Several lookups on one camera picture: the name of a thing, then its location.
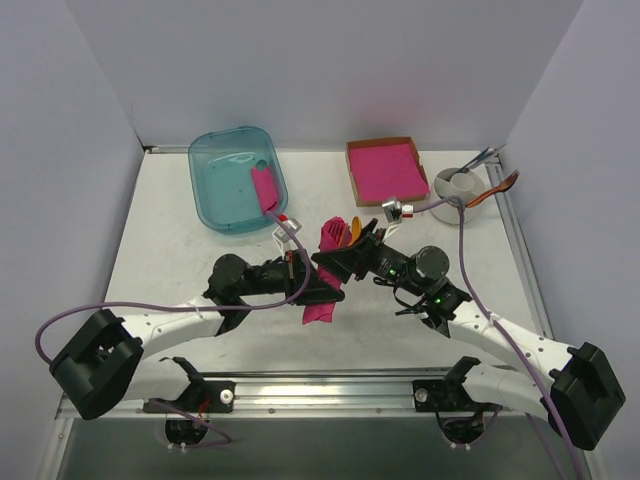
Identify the pink paper napkin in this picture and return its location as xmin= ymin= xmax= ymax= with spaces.
xmin=302 ymin=217 xmax=348 ymax=325

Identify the orange plastic spoon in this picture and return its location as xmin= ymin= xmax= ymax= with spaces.
xmin=347 ymin=216 xmax=362 ymax=246

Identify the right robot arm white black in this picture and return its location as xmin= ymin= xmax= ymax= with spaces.
xmin=312 ymin=223 xmax=626 ymax=451

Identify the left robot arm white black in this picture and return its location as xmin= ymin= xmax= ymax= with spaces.
xmin=49 ymin=251 xmax=344 ymax=420

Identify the rolled pink napkin in bin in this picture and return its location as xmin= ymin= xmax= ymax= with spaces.
xmin=251 ymin=167 xmax=280 ymax=216

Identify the brown cardboard napkin tray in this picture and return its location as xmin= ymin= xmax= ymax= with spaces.
xmin=345 ymin=135 xmax=430 ymax=208

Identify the pink napkin stack in tray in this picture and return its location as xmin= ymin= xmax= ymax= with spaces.
xmin=348 ymin=142 xmax=427 ymax=202

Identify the white utensil holder cup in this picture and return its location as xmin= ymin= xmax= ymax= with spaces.
xmin=431 ymin=168 xmax=486 ymax=225

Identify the teal transparent plastic bin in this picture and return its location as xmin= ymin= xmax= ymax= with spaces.
xmin=188 ymin=126 xmax=288 ymax=235

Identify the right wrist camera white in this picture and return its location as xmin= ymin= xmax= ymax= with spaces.
xmin=381 ymin=197 xmax=414 ymax=226

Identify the aluminium front rail frame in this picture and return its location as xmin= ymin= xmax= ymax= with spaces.
xmin=39 ymin=370 xmax=595 ymax=479

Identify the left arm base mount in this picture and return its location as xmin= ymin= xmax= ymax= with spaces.
xmin=143 ymin=380 xmax=236 ymax=452

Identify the aluminium right side rail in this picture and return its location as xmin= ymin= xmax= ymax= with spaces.
xmin=484 ymin=159 xmax=569 ymax=374

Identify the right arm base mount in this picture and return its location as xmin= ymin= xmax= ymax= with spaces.
xmin=411 ymin=379 xmax=502 ymax=451

